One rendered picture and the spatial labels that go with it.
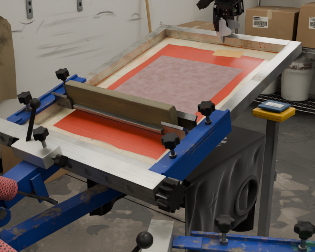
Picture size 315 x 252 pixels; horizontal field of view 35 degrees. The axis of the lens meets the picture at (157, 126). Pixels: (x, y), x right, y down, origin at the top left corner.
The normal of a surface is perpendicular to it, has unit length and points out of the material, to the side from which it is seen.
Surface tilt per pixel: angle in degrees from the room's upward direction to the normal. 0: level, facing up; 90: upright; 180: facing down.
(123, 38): 90
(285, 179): 0
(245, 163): 91
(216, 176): 92
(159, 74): 16
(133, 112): 106
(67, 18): 90
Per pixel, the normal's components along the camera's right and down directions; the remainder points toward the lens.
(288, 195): 0.00, -0.94
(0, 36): 0.73, 0.24
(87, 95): -0.60, 0.52
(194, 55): -0.17, -0.83
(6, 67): 0.35, 0.32
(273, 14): -0.52, 0.27
